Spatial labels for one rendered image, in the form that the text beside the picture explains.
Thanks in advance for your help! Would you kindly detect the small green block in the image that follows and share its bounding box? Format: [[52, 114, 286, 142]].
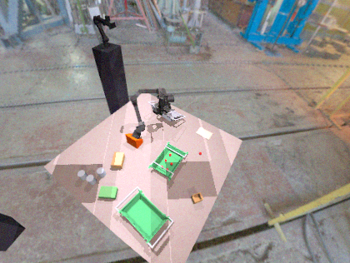
[[98, 186, 118, 200]]

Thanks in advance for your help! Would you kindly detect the white flat panel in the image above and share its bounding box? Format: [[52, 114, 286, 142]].
[[196, 127, 213, 140]]

